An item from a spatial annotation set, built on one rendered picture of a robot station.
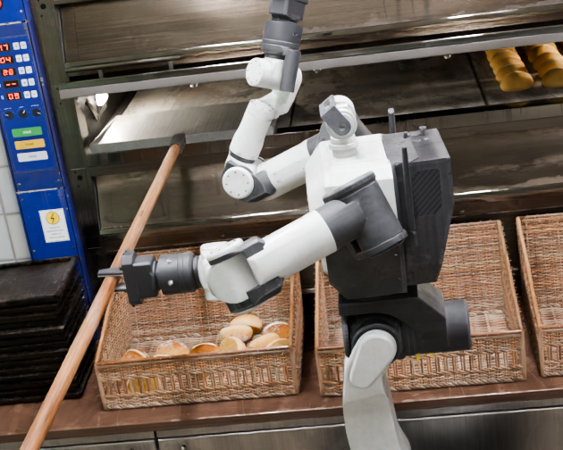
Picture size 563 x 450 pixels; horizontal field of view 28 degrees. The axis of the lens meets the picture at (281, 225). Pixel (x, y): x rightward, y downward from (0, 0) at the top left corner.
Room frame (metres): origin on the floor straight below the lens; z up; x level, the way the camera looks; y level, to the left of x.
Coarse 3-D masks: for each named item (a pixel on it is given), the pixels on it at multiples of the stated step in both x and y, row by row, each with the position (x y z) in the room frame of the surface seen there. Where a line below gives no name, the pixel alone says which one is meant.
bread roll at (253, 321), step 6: (234, 318) 3.06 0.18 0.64; (240, 318) 3.04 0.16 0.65; (246, 318) 3.03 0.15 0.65; (252, 318) 3.03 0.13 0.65; (258, 318) 3.05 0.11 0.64; (234, 324) 3.03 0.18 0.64; (240, 324) 3.02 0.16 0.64; (246, 324) 3.02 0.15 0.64; (252, 324) 3.02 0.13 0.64; (258, 324) 3.02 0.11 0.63; (258, 330) 3.02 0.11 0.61
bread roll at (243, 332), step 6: (222, 330) 2.99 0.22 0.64; (228, 330) 2.98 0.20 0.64; (234, 330) 2.97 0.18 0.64; (240, 330) 2.97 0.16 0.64; (246, 330) 2.98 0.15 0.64; (252, 330) 2.99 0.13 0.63; (222, 336) 2.98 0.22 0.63; (228, 336) 2.97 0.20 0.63; (234, 336) 2.97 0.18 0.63; (240, 336) 2.97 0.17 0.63; (246, 336) 2.97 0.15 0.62; (246, 342) 2.97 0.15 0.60
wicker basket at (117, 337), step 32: (288, 288) 3.09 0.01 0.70; (128, 320) 3.11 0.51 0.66; (160, 320) 3.12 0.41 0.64; (192, 320) 3.10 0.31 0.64; (224, 320) 3.09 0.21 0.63; (288, 320) 3.06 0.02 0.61; (224, 352) 2.69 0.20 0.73; (256, 352) 2.68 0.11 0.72; (288, 352) 2.67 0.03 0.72; (192, 384) 2.79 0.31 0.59; (224, 384) 2.69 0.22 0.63; (256, 384) 2.68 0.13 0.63; (288, 384) 2.67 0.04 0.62
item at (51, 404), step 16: (160, 176) 2.82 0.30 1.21; (160, 192) 2.75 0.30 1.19; (144, 208) 2.60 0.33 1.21; (144, 224) 2.53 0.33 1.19; (128, 240) 2.41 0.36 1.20; (112, 288) 2.18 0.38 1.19; (96, 304) 2.09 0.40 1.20; (96, 320) 2.03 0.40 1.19; (80, 336) 1.96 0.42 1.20; (80, 352) 1.91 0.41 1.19; (64, 368) 1.84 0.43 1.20; (64, 384) 1.79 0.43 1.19; (48, 400) 1.73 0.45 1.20; (48, 416) 1.68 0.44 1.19; (32, 432) 1.63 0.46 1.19; (32, 448) 1.59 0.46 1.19
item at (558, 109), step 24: (360, 120) 3.15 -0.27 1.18; (384, 120) 3.12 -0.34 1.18; (408, 120) 3.09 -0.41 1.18; (432, 120) 3.08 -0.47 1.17; (456, 120) 3.07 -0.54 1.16; (480, 120) 3.07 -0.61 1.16; (504, 120) 3.06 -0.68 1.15; (192, 144) 3.16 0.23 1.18; (216, 144) 3.16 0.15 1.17; (264, 144) 3.14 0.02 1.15; (288, 144) 3.13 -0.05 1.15
